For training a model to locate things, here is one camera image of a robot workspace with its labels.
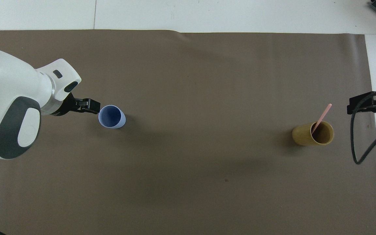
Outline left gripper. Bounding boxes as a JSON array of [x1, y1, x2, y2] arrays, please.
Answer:
[[49, 93, 78, 117]]

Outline blue cup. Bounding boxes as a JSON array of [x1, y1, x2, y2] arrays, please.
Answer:
[[98, 105, 126, 129]]

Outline yellow cup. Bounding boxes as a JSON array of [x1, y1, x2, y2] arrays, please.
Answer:
[[292, 121, 334, 147]]

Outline pink chopstick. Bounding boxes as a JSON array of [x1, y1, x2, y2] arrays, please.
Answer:
[[311, 103, 333, 134]]

